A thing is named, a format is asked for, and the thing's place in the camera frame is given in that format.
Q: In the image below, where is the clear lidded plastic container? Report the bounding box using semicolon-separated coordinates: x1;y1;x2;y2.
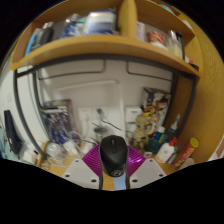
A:
45;141;66;159

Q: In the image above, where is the colourful figure box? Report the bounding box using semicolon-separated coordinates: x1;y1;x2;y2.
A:
141;87;172;134

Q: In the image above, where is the white red-pump lotion bottle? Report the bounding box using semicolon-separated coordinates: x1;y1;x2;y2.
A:
154;136;178;164

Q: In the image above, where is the white wall-mounted box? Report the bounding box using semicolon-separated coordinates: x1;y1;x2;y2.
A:
125;105;144;123

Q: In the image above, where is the red snack can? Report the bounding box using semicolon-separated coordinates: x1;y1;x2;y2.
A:
173;137;200;169

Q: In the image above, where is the wooden shelf unit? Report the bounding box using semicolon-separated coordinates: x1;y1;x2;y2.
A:
9;0;204;79

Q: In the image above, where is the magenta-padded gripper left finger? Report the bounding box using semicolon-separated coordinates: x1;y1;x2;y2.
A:
61;144;105;190

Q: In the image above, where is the robot model kit box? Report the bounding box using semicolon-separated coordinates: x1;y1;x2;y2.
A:
39;98;76;144

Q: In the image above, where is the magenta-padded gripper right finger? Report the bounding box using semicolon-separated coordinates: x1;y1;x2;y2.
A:
124;146;167;189

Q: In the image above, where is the blue-tipped nozzle bottle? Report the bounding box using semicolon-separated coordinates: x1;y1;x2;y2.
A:
166;114;181;143

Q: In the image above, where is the black computer mouse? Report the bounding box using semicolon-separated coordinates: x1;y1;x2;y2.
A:
99;134;130;179

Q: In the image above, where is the grey metal shelf frame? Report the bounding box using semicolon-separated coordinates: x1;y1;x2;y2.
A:
13;53;199;161

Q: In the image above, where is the green round tin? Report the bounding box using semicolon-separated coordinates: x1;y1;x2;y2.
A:
143;138;162;155

